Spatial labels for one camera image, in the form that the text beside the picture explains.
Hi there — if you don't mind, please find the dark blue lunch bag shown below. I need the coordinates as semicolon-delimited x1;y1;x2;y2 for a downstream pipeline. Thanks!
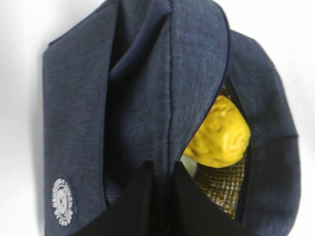
43;0;301;236

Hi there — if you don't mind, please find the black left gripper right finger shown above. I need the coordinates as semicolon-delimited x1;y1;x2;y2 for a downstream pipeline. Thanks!
172;161;246;236

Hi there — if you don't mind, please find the yellow wrinkled squash toy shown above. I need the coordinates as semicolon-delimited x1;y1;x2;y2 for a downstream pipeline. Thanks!
183;95;251;168

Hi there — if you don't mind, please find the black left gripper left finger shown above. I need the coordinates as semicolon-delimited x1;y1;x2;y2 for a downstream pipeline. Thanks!
74;161;158;236

